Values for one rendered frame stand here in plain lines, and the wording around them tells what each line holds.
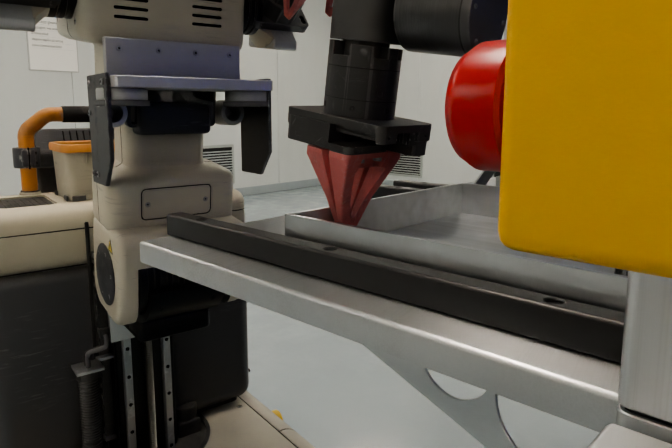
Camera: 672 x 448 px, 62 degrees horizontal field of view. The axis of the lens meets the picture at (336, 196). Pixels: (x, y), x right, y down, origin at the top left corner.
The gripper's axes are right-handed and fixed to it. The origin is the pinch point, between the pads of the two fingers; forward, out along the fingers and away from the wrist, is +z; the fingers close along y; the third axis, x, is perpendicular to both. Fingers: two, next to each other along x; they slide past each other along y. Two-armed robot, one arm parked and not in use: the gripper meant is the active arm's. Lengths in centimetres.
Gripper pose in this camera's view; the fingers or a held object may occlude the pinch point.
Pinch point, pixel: (346, 223)
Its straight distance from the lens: 47.2
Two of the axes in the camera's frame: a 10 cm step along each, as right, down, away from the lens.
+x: 6.9, -1.2, 7.1
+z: -1.0, 9.6, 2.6
